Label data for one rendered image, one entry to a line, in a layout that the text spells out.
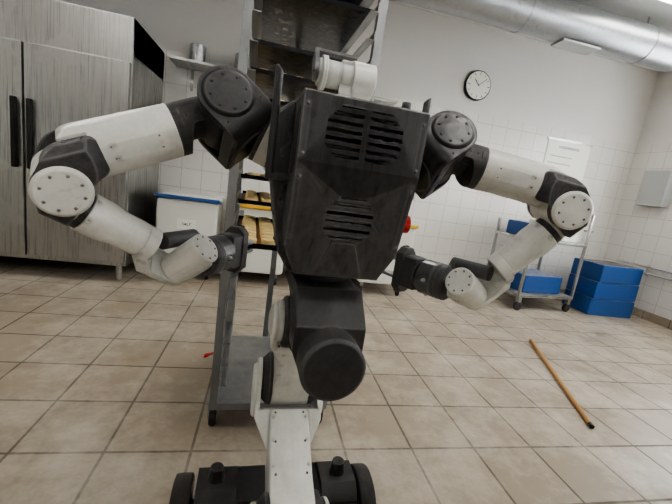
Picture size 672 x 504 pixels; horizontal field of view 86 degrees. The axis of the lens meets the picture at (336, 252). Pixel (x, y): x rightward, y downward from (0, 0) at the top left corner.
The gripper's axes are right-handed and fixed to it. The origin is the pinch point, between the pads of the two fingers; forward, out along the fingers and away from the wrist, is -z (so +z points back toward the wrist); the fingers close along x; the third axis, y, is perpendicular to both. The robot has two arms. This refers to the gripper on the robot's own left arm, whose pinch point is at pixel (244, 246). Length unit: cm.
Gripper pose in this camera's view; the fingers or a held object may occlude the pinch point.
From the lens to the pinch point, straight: 100.2
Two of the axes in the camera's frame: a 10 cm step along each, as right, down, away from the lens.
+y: -9.4, -1.9, 2.7
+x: 1.4, -9.7, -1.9
